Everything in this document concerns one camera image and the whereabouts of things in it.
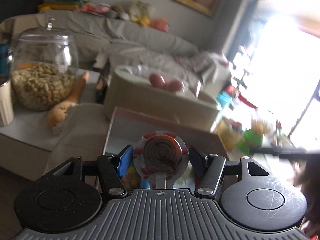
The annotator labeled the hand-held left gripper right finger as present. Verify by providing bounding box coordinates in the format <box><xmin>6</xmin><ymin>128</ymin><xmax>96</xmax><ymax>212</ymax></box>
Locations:
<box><xmin>189</xmin><ymin>145</ymin><xmax>272</xmax><ymax>198</ymax></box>

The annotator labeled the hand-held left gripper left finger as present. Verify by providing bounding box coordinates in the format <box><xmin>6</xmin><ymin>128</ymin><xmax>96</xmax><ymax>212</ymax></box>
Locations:
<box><xmin>44</xmin><ymin>145</ymin><xmax>134</xmax><ymax>198</ymax></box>

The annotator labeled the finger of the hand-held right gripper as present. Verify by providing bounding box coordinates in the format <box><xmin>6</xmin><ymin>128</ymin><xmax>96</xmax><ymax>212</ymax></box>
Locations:
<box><xmin>252</xmin><ymin>146</ymin><xmax>308</xmax><ymax>159</ymax></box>

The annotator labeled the round spiral candy packet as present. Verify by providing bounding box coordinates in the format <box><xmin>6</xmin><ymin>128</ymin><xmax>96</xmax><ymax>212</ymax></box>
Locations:
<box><xmin>132</xmin><ymin>130</ymin><xmax>189</xmax><ymax>189</ymax></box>

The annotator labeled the pink cardboard box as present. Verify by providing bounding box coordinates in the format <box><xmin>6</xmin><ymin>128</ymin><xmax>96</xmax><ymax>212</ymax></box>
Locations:
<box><xmin>101</xmin><ymin>106</ymin><xmax>238</xmax><ymax>189</ymax></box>

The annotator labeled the orange and white snack packet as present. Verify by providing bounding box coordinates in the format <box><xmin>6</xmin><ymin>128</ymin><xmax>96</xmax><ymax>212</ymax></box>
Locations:
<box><xmin>122</xmin><ymin>166</ymin><xmax>143</xmax><ymax>189</ymax></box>

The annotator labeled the green and white snack packet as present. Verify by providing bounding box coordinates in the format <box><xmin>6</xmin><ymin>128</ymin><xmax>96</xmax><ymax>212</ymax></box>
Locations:
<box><xmin>175</xmin><ymin>167</ymin><xmax>198</xmax><ymax>188</ymax></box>

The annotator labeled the green-lidded plastic jar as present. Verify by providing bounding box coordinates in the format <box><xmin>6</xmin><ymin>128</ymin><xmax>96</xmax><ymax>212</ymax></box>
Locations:
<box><xmin>237</xmin><ymin>120</ymin><xmax>269</xmax><ymax>155</ymax></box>

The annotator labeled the red-lidded plastic jar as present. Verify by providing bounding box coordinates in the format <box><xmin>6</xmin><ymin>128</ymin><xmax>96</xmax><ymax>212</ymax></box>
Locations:
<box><xmin>212</xmin><ymin>116</ymin><xmax>244</xmax><ymax>150</ymax></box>

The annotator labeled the window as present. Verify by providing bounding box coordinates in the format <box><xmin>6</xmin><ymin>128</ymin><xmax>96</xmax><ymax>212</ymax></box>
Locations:
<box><xmin>232</xmin><ymin>12</ymin><xmax>320</xmax><ymax>153</ymax></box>

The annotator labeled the brown egg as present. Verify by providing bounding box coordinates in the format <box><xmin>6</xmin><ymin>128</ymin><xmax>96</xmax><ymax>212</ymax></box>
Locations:
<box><xmin>165</xmin><ymin>79</ymin><xmax>184</xmax><ymax>92</ymax></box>
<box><xmin>149</xmin><ymin>73</ymin><xmax>166</xmax><ymax>88</ymax></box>

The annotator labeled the tan gourd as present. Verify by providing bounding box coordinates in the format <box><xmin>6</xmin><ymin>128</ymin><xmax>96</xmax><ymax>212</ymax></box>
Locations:
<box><xmin>47</xmin><ymin>71</ymin><xmax>90</xmax><ymax>128</ymax></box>

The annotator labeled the clear plastic bag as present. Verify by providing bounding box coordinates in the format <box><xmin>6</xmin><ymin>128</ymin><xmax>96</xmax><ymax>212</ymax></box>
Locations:
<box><xmin>125</xmin><ymin>64</ymin><xmax>200</xmax><ymax>98</ymax></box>

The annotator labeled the glass jar of peanuts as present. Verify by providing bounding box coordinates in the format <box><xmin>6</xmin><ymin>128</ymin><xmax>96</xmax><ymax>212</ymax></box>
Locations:
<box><xmin>9</xmin><ymin>17</ymin><xmax>79</xmax><ymax>112</ymax></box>

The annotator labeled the grey sofa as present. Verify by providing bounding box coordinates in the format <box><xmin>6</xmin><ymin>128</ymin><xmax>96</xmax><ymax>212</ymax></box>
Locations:
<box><xmin>0</xmin><ymin>10</ymin><xmax>233</xmax><ymax>100</ymax></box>

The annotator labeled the white ribbed cup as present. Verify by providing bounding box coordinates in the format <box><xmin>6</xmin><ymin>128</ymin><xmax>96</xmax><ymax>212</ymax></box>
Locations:
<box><xmin>0</xmin><ymin>79</ymin><xmax>15</xmax><ymax>127</ymax></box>

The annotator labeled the orange plush toy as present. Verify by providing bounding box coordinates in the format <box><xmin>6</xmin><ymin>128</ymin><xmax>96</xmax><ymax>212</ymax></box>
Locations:
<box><xmin>150</xmin><ymin>19</ymin><xmax>169</xmax><ymax>33</ymax></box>

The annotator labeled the beige plush toy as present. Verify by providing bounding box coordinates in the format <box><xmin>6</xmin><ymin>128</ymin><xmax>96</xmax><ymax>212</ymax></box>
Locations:
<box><xmin>111</xmin><ymin>1</ymin><xmax>151</xmax><ymax>22</ymax></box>

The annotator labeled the pink plush toy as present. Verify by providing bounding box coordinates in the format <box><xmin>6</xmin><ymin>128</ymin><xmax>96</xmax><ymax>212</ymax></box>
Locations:
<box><xmin>77</xmin><ymin>4</ymin><xmax>111</xmax><ymax>14</ymax></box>

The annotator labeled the teal container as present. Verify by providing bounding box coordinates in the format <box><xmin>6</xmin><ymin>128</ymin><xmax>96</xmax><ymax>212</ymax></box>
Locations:
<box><xmin>0</xmin><ymin>40</ymin><xmax>12</xmax><ymax>80</ymax></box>

